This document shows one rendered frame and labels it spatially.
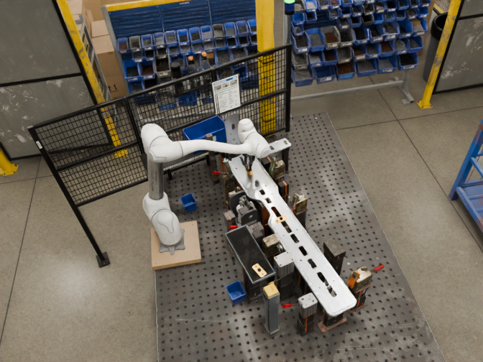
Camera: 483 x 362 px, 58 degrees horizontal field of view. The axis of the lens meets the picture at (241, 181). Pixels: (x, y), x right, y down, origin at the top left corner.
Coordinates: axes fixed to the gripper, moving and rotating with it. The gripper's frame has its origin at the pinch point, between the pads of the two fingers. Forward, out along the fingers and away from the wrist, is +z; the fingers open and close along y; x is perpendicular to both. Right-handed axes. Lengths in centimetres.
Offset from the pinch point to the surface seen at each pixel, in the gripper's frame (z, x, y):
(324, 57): 31, 129, 149
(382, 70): 54, 108, 211
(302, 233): 6, -63, 6
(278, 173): 8.9, -8.4, 19.2
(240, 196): -9.1, -29.0, -19.7
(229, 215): -1.4, -33.5, -30.0
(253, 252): -10, -71, -31
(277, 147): 6.5, 13.5, 30.1
